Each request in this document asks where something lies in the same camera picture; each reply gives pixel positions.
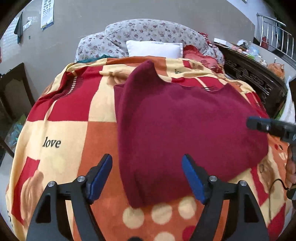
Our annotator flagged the dark red fleece garment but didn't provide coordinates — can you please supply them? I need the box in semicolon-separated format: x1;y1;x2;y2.
114;61;268;208

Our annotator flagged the person's right hand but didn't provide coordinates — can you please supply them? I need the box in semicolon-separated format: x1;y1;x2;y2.
285;145;296;188

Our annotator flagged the white ornate chair back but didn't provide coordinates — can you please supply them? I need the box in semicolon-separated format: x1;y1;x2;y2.
280;76;295;124

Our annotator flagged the dark carved wooden headboard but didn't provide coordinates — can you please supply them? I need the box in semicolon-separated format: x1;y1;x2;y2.
217;44;287;118

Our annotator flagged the orange bag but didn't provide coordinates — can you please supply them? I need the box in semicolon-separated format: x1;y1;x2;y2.
267;63;285;80

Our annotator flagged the red fire extinguisher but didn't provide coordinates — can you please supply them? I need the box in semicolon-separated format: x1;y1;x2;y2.
260;36;269;50

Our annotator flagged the clutter on headboard shelf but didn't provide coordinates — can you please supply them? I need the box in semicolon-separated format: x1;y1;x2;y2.
214;38;267;67

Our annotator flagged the metal stair railing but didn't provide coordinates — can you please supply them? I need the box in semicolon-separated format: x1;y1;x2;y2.
256;13;295;62

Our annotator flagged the red orange checkered love blanket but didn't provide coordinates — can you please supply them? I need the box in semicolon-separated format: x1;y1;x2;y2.
6;57;292;240

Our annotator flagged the red embroidered pillow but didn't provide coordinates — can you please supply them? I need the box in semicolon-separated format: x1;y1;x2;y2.
183;32;225;74

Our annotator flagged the white pillow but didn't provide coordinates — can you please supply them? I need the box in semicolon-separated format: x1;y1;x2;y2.
126;40;183;59

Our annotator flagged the dark wooden chair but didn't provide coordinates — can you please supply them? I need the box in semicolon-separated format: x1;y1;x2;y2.
1;63;35;157

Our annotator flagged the floral grey quilt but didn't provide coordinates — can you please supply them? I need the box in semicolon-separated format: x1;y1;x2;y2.
74;19;224;65

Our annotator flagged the black cable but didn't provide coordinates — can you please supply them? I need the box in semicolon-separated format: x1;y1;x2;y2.
268;178;292;220

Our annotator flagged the dark cloth hanging on wall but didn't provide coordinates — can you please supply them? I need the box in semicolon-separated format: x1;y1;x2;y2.
14;13;23;44

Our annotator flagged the wall calendar poster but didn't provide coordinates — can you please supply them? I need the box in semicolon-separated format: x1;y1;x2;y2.
40;0;54;30

